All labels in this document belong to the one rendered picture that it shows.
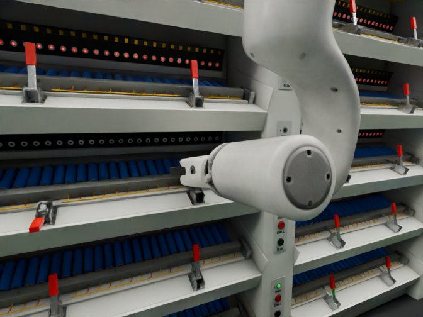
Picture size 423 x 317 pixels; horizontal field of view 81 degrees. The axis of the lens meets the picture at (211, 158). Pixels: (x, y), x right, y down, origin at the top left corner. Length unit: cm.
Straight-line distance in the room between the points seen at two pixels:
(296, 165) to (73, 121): 35
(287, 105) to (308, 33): 35
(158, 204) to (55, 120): 23
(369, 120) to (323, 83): 53
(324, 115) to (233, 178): 13
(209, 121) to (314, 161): 29
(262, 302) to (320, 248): 23
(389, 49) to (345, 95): 59
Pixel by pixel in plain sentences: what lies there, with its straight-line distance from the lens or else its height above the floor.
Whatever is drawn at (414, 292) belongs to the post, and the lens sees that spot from 129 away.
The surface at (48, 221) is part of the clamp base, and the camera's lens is 50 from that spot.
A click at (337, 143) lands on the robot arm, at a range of 33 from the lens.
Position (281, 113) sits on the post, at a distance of 58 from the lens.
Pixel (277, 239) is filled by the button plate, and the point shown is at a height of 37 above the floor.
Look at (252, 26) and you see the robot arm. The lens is 27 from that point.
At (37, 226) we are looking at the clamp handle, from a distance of 43.
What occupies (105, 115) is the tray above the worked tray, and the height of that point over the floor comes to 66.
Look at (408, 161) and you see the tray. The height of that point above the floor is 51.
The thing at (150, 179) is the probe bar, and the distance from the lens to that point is 53.
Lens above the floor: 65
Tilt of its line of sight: 8 degrees down
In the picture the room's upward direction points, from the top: straight up
